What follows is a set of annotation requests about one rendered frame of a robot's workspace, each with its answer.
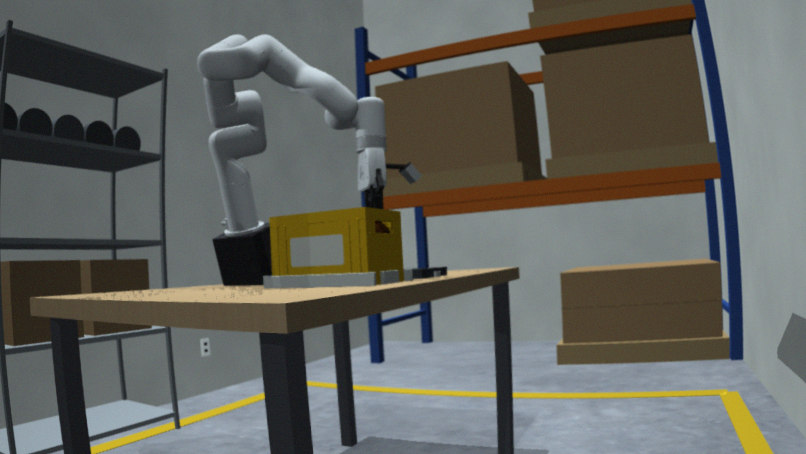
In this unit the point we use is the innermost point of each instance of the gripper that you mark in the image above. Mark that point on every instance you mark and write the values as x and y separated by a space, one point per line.
371 169

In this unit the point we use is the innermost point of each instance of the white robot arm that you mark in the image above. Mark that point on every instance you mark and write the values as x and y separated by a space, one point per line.
225 61

